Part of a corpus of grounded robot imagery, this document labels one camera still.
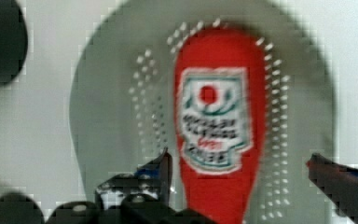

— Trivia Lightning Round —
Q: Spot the black pan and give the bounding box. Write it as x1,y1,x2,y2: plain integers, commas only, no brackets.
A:
0,0,28,87

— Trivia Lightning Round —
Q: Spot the green plastic strainer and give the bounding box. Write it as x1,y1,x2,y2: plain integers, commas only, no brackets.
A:
70,0,335,224

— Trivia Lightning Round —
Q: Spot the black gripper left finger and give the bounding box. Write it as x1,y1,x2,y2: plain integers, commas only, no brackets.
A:
0,149,216,224

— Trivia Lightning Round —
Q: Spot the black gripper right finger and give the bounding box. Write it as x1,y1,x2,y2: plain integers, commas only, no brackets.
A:
306,153,358,224

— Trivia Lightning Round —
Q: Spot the red plush ketchup bottle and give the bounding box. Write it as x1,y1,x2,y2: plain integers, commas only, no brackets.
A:
174,28,266,224

